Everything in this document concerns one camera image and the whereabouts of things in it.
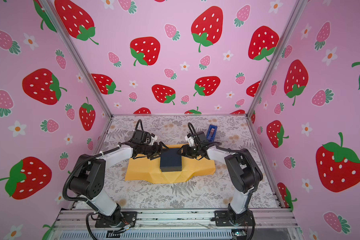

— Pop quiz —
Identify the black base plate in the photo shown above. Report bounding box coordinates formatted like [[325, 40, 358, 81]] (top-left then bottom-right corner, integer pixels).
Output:
[[95, 212, 138, 229], [211, 210, 256, 227]]

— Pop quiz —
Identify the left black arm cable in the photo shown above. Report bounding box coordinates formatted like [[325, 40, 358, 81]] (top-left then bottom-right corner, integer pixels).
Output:
[[62, 119, 145, 202]]

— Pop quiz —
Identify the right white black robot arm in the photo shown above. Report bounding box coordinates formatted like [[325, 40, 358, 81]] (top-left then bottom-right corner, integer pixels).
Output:
[[177, 142, 263, 226]]

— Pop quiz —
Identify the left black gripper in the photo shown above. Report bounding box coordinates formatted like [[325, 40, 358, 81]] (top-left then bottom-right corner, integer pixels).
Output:
[[140, 141, 170, 159]]

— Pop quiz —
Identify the dark navy gift box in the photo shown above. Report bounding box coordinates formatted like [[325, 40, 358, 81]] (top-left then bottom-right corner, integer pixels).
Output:
[[160, 148, 183, 172]]

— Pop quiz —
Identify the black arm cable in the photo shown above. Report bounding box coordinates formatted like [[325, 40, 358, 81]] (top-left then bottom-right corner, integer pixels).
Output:
[[187, 122, 259, 193], [62, 119, 145, 202]]

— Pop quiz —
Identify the blue tape dispenser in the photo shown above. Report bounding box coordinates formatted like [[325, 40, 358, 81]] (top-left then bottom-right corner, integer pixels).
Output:
[[207, 125, 218, 142]]

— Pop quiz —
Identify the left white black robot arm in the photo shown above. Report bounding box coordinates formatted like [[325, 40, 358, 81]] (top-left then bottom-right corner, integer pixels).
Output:
[[62, 142, 169, 226]]

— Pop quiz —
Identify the right aluminium corner post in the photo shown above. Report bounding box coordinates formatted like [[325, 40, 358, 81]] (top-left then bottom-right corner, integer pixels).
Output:
[[247, 0, 308, 120]]

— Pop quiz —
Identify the aluminium front frame rail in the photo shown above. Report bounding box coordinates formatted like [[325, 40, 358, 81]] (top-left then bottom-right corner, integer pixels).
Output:
[[46, 209, 304, 240]]

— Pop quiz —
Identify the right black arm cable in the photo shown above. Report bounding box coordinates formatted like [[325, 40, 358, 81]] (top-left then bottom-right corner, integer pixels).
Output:
[[187, 122, 259, 193]]

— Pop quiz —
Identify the aluminium corner post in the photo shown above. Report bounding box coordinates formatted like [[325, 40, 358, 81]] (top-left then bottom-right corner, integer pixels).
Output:
[[247, 0, 308, 120], [41, 0, 113, 119]]

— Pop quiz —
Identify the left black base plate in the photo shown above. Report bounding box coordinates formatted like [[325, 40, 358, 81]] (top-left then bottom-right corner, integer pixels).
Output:
[[95, 212, 138, 229]]

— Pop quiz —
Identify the left aluminium corner post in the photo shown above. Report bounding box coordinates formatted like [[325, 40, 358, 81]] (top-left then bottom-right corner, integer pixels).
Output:
[[41, 0, 113, 119]]

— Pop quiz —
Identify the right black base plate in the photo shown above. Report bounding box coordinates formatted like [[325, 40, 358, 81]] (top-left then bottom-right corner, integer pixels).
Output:
[[211, 210, 256, 227]]

